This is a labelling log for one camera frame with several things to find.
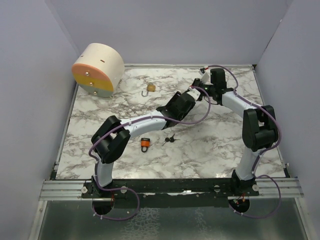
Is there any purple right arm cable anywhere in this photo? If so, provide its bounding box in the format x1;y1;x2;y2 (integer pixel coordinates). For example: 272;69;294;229
206;64;283;220

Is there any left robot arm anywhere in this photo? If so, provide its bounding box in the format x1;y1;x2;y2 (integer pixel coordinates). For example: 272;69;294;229
89;89;201;198

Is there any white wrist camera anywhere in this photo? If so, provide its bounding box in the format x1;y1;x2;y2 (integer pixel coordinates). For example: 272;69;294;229
187;88;201;101
199;67;210;84

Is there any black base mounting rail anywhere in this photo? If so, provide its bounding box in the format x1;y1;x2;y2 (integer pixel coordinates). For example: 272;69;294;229
81;177;259;209

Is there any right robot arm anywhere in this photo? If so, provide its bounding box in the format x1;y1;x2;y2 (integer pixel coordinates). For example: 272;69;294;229
192;65;282;196

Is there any black head key bunch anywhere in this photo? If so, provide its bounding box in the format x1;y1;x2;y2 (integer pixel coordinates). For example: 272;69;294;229
162;134;179;147

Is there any beige cylindrical drum box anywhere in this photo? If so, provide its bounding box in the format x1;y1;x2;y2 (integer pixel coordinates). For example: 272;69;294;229
71;43;125;98

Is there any orange black padlock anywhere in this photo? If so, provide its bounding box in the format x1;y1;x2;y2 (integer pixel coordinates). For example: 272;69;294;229
140;137;151;153

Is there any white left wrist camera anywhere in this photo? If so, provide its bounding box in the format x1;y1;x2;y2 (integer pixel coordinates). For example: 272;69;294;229
187;88;201;101

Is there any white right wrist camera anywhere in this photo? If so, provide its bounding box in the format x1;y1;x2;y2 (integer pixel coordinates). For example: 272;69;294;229
199;67;210;84

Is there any brass padlock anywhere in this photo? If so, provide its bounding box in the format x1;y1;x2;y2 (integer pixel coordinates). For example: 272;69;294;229
141;83;156;97

